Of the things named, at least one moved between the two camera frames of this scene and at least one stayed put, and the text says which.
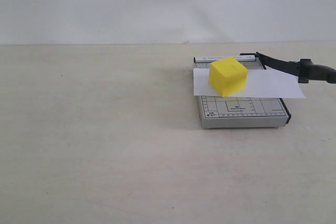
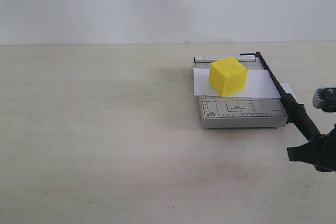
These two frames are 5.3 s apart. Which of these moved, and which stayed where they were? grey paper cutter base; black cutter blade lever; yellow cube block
Moved: black cutter blade lever
Stayed: yellow cube block; grey paper cutter base
